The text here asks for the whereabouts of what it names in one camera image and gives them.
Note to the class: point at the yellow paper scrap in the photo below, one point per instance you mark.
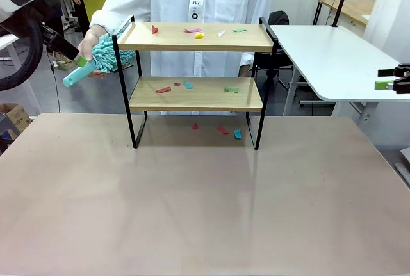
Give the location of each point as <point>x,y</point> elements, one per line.
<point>199,35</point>

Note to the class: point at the white desk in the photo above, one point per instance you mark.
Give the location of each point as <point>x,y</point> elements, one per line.
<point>6,40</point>

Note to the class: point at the grey metal base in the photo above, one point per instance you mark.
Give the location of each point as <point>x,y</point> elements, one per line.
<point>404,160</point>

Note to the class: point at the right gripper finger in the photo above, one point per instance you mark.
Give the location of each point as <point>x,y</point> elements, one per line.
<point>382,85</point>
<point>386,73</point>

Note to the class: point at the white paper scrap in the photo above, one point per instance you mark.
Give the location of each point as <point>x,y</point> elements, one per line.
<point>221,33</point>

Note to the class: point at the tan floor mat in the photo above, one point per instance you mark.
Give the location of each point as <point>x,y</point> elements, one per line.
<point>64,64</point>

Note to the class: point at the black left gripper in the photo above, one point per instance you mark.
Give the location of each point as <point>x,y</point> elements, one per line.
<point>56,40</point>

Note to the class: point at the person in black clothes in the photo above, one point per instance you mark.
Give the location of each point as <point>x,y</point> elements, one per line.
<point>80,16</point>

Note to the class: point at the green paper scrap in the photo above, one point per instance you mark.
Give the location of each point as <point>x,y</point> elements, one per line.
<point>239,30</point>
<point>231,89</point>

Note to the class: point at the teal paper scrap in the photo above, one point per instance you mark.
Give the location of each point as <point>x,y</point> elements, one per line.
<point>188,85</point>
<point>237,134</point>

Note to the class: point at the black office chair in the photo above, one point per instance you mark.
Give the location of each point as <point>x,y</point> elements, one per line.
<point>278,18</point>

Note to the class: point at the pink paper scrap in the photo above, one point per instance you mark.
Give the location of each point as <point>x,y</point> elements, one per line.
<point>193,30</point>

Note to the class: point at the teal chenille duster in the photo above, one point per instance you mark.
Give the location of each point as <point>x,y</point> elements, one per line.
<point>105,55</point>

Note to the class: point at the wooden background table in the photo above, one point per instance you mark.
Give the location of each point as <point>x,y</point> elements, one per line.
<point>352,8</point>

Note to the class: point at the person's right hand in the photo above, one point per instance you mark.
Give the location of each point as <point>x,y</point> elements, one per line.
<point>88,40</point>

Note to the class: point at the two-tier wooden shelf black frame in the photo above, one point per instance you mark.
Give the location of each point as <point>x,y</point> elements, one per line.
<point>198,95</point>

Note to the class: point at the person's left hand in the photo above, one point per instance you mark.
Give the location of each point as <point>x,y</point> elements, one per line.
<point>245,70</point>

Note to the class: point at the white side table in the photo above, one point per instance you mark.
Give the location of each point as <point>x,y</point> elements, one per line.
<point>336,55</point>

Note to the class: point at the cardboard box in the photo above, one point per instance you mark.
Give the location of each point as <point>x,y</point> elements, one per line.
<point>17,117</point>

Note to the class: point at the white background equipment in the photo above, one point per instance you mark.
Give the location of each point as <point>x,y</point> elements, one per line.
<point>65,7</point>

